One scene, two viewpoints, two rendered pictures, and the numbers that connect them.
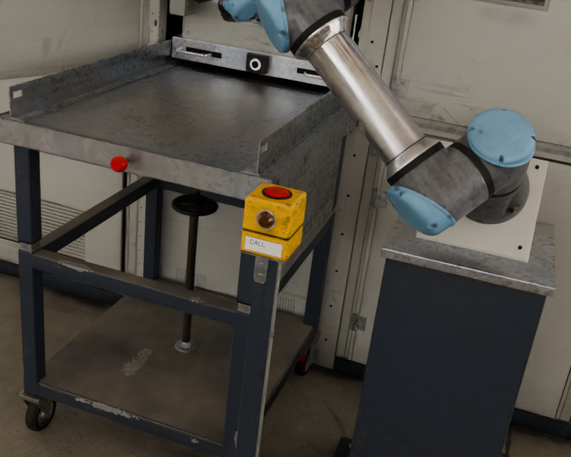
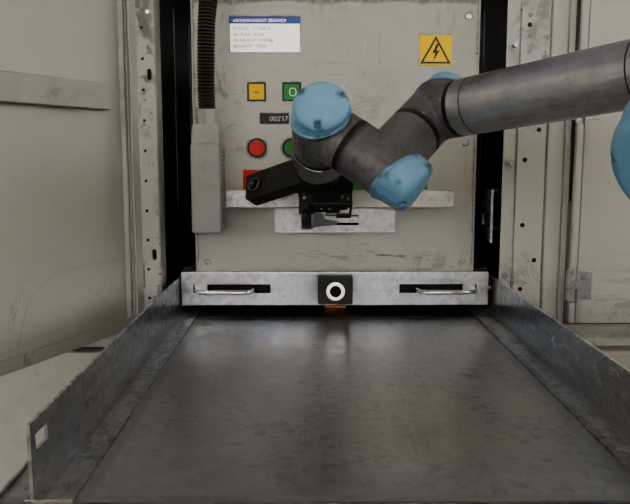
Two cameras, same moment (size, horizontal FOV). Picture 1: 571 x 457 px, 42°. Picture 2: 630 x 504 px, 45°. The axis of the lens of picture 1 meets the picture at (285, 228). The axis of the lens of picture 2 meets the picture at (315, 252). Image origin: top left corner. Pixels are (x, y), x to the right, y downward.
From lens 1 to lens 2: 1.03 m
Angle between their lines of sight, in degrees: 23
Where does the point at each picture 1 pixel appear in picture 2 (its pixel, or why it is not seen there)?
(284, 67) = (378, 288)
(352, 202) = not seen: hidden behind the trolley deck
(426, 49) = (611, 221)
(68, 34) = (25, 295)
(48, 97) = (79, 424)
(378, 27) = (529, 202)
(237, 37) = (293, 255)
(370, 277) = not seen: outside the picture
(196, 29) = (220, 254)
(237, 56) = (297, 285)
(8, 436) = not seen: outside the picture
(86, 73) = (117, 357)
